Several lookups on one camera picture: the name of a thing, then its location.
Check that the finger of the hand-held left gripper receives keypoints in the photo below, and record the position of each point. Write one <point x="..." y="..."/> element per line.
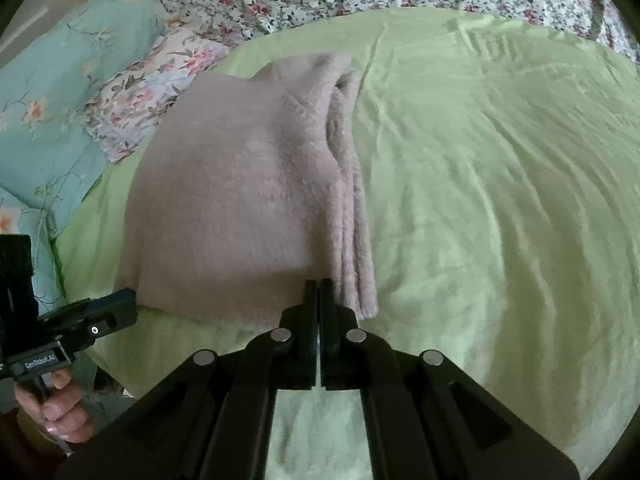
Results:
<point x="112" y="312"/>

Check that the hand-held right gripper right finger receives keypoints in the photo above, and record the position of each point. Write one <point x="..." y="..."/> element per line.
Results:
<point x="336" y="340"/>

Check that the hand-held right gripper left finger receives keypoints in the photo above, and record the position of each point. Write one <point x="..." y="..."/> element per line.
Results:
<point x="300" y="340"/>

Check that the beige knitted sweater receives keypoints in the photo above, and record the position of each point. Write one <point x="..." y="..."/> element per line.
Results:
<point x="235" y="195"/>

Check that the person's left hand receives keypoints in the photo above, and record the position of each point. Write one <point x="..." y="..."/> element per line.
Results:
<point x="65" y="412"/>

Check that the light green bed sheet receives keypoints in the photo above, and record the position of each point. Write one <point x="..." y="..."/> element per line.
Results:
<point x="475" y="210"/>

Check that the light blue floral blanket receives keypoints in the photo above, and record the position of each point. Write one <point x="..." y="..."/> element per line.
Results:
<point x="55" y="110"/>

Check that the pastel floral ruffled pillow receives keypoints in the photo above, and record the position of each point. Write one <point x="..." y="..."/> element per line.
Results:
<point x="150" y="85"/>

